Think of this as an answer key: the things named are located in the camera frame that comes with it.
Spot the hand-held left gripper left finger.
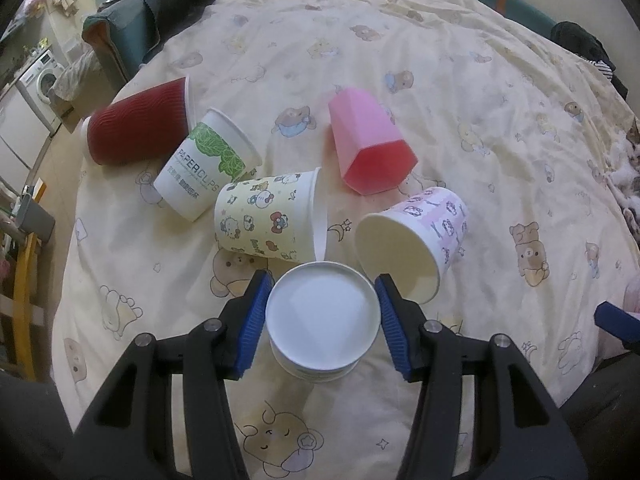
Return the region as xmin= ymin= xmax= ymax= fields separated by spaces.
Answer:
xmin=61 ymin=269 xmax=276 ymax=480

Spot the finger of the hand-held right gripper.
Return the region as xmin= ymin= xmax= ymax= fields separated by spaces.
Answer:
xmin=594 ymin=300 xmax=640 ymax=357

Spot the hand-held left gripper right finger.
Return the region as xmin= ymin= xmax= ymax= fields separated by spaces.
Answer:
xmin=375 ymin=273 xmax=589 ymax=480

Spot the plain white paper cup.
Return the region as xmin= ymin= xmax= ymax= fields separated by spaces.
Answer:
xmin=264 ymin=260 xmax=382 ymax=384

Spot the pink white print paper cup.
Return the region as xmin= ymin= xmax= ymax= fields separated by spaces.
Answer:
xmin=354 ymin=186 xmax=471 ymax=306

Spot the yellow cartoon print paper cup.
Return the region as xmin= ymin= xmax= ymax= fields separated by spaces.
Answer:
xmin=214 ymin=167 xmax=328 ymax=263

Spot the white cup green leaf print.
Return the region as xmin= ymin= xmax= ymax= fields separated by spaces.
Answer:
xmin=152 ymin=107 xmax=263 ymax=222

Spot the pink plastic cup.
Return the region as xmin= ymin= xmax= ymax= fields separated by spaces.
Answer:
xmin=328 ymin=86 xmax=419 ymax=197

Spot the red ribbed paper cup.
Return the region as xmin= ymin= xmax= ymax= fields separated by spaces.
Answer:
xmin=81 ymin=76 xmax=197 ymax=167

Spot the dark cloth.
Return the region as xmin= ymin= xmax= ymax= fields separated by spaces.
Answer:
xmin=559 ymin=350 xmax=640 ymax=480
xmin=0 ymin=370 xmax=75 ymax=480

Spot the yellow wooden chair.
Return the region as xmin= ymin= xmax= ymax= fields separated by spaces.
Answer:
xmin=0 ymin=230 xmax=56 ymax=382

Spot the grey box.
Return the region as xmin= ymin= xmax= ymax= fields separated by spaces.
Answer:
xmin=16 ymin=192 xmax=56 ymax=247

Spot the cream bear print blanket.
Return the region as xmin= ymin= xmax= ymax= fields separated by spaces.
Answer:
xmin=50 ymin=0 xmax=640 ymax=480

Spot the dark clothing pile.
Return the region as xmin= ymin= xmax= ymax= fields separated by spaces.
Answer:
xmin=550 ymin=21 xmax=629 ymax=102

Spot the white cabinet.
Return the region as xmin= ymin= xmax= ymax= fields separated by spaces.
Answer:
xmin=0 ymin=89 xmax=51 ymax=196

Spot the dark teal cushion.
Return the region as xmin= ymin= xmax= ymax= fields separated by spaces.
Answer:
xmin=81 ymin=0 xmax=166 ymax=88

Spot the white washing machine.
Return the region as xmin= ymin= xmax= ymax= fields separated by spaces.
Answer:
xmin=10 ymin=49 xmax=68 ymax=136

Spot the teal mat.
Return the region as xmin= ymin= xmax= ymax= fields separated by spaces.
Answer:
xmin=450 ymin=0 xmax=559 ymax=36

